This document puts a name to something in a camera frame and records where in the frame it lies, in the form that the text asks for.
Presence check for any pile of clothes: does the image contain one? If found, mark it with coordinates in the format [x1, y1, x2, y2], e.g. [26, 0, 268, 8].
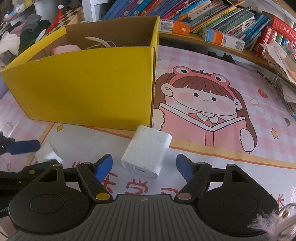
[1, 14, 51, 72]

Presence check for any white bookshelf frame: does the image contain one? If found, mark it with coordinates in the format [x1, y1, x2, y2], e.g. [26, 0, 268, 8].
[34, 0, 112, 23]

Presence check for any yellow cardboard box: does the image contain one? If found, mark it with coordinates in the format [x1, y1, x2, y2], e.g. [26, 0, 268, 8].
[2, 16, 160, 131]

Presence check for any stack of papers and books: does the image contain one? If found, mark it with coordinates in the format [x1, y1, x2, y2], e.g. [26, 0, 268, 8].
[252, 14, 295, 118]

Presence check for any orange white small box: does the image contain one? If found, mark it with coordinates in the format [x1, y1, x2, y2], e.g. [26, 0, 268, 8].
[202, 28, 245, 52]

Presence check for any wooden chess board box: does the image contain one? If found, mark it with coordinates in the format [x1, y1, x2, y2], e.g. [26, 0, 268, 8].
[48, 6, 84, 34]

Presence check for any small white charger plug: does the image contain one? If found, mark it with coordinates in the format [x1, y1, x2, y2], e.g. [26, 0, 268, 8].
[35, 142, 63, 164]

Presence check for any red tassel ornament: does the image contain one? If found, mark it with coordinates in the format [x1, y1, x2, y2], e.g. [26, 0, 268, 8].
[46, 4, 64, 34]

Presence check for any pink cartoon desk mat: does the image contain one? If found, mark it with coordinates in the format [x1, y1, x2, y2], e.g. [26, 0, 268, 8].
[0, 45, 296, 237]

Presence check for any row of leaning books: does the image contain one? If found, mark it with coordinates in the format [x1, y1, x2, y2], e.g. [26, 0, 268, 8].
[103, 0, 263, 49]

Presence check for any pink plush paw toy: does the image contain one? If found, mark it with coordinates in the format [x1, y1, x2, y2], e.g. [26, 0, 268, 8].
[51, 44, 81, 56]

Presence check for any white power bank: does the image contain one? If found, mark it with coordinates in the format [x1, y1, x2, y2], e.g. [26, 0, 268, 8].
[121, 125, 172, 179]

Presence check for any orange white toothpaste box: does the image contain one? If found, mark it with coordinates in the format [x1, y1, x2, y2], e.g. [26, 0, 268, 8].
[159, 19, 190, 36]

